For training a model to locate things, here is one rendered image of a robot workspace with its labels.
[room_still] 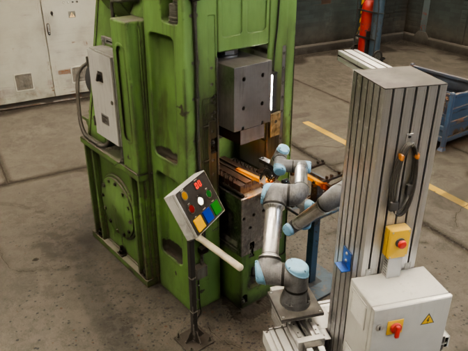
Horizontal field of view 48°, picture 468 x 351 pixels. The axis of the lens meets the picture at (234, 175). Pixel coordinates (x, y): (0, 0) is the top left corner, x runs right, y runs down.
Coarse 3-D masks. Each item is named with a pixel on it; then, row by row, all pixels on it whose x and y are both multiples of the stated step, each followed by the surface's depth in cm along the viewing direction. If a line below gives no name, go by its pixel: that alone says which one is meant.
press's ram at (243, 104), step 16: (224, 64) 314; (240, 64) 314; (256, 64) 316; (224, 80) 316; (240, 80) 312; (256, 80) 321; (224, 96) 321; (240, 96) 317; (256, 96) 325; (224, 112) 326; (240, 112) 321; (256, 112) 330; (240, 128) 326
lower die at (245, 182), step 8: (232, 160) 377; (224, 168) 366; (232, 168) 364; (240, 176) 354; (248, 176) 352; (232, 184) 350; (240, 184) 347; (248, 184) 348; (256, 184) 353; (240, 192) 346
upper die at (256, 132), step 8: (224, 128) 339; (248, 128) 330; (256, 128) 335; (264, 128) 339; (224, 136) 342; (232, 136) 335; (240, 136) 329; (248, 136) 333; (256, 136) 338; (240, 144) 331
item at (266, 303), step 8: (224, 304) 388; (232, 304) 388; (256, 304) 387; (264, 304) 388; (232, 312) 380; (240, 312) 380; (248, 312) 380; (256, 312) 380; (264, 312) 381; (240, 320) 373
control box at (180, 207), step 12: (192, 180) 304; (204, 180) 312; (180, 192) 293; (192, 192) 301; (204, 192) 309; (168, 204) 293; (180, 204) 290; (192, 204) 298; (204, 204) 306; (180, 216) 292; (192, 216) 295; (216, 216) 312; (180, 228) 296; (192, 228) 292; (204, 228) 300
